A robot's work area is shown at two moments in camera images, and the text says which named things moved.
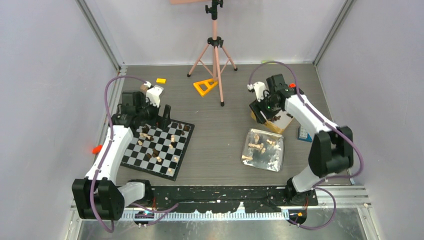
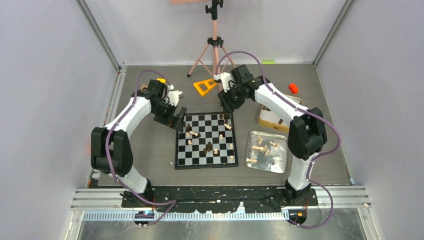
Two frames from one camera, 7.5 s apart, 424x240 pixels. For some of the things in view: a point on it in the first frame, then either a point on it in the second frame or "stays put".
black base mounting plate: [254, 199] stays put
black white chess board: [158, 152] → [208, 140]
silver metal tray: [264, 150] stays put
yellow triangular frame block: [209, 87] stays put
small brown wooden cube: [143, 88] stays put
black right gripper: [254, 106] → [228, 105]
